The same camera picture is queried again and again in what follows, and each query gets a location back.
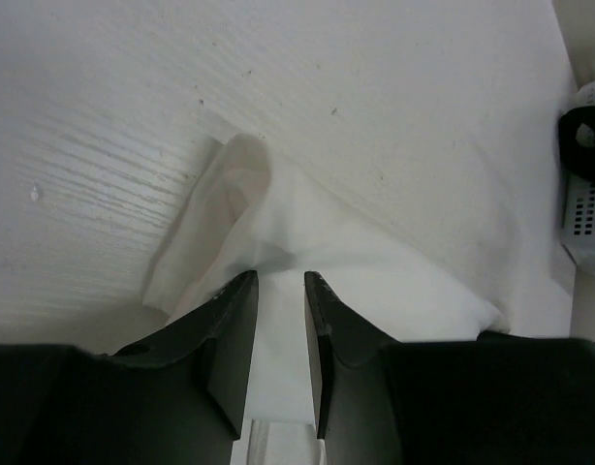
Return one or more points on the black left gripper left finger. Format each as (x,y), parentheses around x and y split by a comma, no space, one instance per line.
(176,396)

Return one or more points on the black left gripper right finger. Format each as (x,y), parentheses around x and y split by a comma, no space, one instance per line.
(497,399)

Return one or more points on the white tank top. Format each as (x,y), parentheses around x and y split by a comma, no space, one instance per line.
(253,209)

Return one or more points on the black tank top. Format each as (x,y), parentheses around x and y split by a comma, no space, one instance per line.
(576,139)

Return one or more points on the white plastic basket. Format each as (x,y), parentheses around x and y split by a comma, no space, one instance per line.
(578,224)

